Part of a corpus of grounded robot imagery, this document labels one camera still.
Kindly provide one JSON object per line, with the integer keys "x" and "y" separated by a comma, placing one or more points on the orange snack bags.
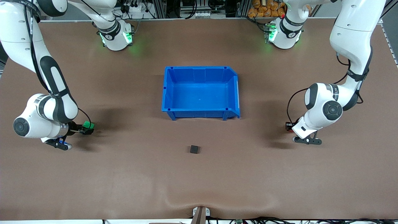
{"x": 264, "y": 9}

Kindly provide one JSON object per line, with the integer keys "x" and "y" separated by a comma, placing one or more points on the small black cube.
{"x": 194, "y": 149}

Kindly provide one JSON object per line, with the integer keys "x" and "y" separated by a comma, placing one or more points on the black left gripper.
{"x": 289, "y": 125}

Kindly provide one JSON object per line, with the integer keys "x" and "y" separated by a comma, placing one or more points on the metal table clamp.
{"x": 199, "y": 214}

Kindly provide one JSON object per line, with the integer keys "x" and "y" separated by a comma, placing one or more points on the blue plastic storage bin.
{"x": 199, "y": 93}

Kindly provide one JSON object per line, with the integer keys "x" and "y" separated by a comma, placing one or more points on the white power strip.
{"x": 136, "y": 8}

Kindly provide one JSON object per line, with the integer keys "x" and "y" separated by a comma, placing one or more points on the small green cube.
{"x": 88, "y": 124}

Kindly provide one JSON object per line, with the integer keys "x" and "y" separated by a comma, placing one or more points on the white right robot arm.
{"x": 18, "y": 31}

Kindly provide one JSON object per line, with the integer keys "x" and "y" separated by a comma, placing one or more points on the brown table mat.
{"x": 124, "y": 174}

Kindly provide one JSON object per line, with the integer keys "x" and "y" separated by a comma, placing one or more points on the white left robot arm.
{"x": 351, "y": 34}

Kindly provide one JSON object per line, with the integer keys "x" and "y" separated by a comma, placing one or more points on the aluminium frame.
{"x": 158, "y": 7}

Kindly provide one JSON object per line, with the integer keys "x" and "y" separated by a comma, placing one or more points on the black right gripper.
{"x": 73, "y": 128}

